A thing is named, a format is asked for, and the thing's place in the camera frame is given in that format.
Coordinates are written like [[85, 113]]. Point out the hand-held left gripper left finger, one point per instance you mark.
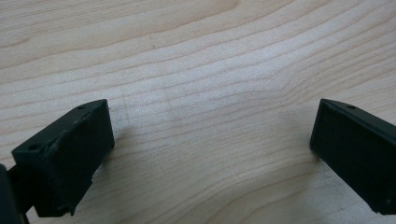
[[67, 157]]

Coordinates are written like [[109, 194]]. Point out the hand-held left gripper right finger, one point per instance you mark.
[[356, 149]]

